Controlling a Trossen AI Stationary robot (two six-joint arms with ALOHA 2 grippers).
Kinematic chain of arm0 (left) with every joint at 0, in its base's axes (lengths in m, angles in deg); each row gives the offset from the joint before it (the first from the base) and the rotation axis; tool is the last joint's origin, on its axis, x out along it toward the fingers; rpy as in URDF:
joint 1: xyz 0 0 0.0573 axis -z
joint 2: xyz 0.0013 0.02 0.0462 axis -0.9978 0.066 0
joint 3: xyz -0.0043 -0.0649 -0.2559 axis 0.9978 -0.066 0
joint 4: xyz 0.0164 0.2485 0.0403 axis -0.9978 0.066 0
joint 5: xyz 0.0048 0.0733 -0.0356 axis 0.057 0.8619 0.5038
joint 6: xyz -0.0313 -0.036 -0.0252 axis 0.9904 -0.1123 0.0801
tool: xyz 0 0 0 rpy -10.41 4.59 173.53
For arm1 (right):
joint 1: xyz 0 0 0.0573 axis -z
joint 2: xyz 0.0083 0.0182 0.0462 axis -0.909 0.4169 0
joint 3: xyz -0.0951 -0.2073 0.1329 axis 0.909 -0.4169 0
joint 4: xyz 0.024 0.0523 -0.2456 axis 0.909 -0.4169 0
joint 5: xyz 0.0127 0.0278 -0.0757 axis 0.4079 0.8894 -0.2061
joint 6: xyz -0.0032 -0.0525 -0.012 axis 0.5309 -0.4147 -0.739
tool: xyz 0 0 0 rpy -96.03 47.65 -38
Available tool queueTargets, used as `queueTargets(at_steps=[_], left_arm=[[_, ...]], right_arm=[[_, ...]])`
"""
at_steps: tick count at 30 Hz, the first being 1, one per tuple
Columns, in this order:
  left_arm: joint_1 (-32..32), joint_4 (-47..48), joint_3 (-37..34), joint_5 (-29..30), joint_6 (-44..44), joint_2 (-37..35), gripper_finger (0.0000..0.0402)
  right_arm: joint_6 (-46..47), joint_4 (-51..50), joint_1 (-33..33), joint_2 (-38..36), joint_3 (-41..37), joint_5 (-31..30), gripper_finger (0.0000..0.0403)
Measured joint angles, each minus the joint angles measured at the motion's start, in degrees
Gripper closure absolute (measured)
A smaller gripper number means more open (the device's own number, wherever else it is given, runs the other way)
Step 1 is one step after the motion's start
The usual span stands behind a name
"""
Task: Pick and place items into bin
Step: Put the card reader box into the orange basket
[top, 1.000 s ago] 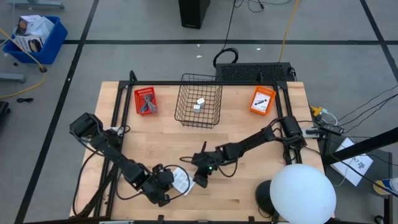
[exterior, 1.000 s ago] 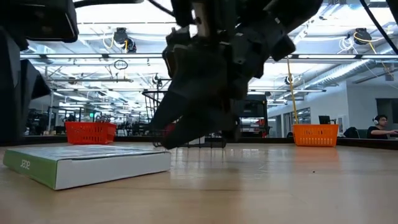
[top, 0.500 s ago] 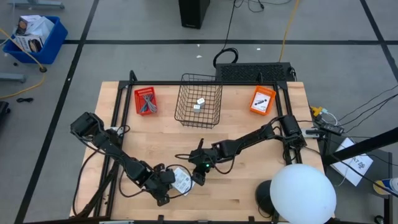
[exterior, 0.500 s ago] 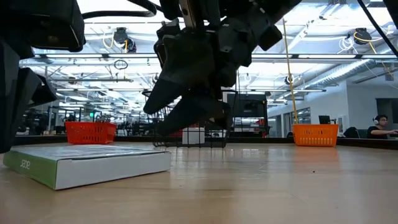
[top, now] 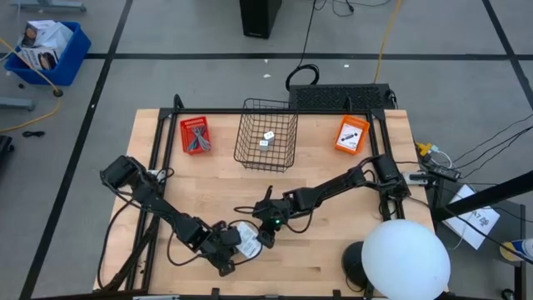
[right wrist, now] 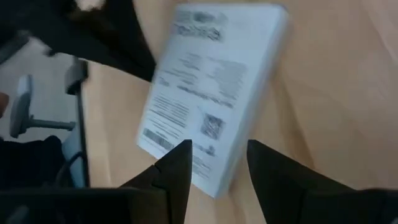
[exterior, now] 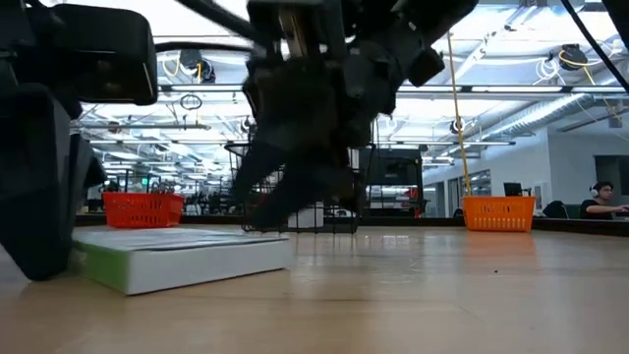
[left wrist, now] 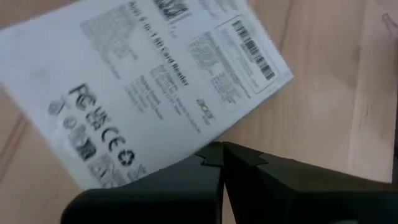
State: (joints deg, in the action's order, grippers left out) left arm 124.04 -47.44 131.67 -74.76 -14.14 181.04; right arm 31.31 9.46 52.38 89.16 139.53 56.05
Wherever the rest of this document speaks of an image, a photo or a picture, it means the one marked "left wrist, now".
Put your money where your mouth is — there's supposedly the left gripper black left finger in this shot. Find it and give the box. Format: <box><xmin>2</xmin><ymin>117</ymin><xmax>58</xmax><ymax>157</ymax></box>
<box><xmin>60</xmin><ymin>141</ymin><xmax>225</xmax><ymax>224</ymax></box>

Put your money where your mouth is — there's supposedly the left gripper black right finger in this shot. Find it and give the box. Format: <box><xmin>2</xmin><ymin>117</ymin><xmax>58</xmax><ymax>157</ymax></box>
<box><xmin>222</xmin><ymin>141</ymin><xmax>398</xmax><ymax>224</ymax></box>

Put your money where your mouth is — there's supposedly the white card reader box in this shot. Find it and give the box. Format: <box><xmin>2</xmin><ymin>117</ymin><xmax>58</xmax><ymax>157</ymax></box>
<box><xmin>0</xmin><ymin>0</ymin><xmax>295</xmax><ymax>190</ymax></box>

